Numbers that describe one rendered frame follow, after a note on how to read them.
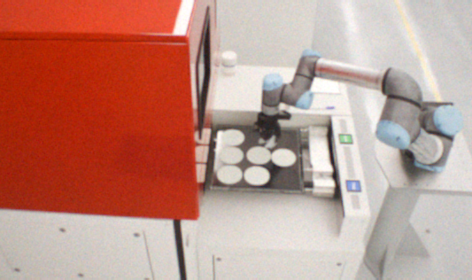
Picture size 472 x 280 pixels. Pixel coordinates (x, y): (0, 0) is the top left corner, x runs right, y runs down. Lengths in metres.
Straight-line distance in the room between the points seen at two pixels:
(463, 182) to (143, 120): 1.52
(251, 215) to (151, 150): 0.80
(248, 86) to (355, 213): 0.83
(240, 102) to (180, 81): 1.14
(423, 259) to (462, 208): 0.53
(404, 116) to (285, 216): 0.63
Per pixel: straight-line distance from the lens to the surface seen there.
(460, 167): 2.32
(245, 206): 1.94
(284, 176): 1.95
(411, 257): 2.94
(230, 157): 2.01
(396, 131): 1.58
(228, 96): 2.21
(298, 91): 1.78
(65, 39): 1.06
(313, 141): 2.14
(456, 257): 3.06
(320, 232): 1.89
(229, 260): 1.89
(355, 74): 1.70
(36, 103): 1.19
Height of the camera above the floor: 2.32
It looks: 43 degrees down
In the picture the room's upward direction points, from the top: 1 degrees clockwise
